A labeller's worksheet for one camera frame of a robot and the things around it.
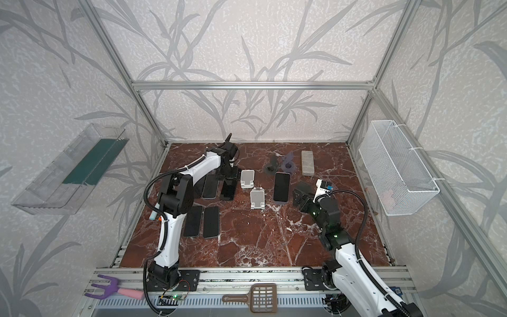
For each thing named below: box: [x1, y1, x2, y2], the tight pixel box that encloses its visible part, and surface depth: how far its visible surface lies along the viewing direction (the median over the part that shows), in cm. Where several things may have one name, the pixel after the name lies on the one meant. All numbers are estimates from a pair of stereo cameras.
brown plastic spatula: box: [221, 283, 278, 314], surface depth 71 cm
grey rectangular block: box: [301, 150, 315, 177], surface depth 110 cm
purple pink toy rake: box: [84, 274, 145, 300], surface depth 72 cm
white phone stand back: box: [240, 169, 255, 189], surface depth 101 cm
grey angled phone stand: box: [264, 155, 280, 176], surface depth 110 cm
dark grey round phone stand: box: [281, 150, 297, 174], surface depth 110 cm
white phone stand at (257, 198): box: [250, 186, 266, 210], surface depth 93 cm
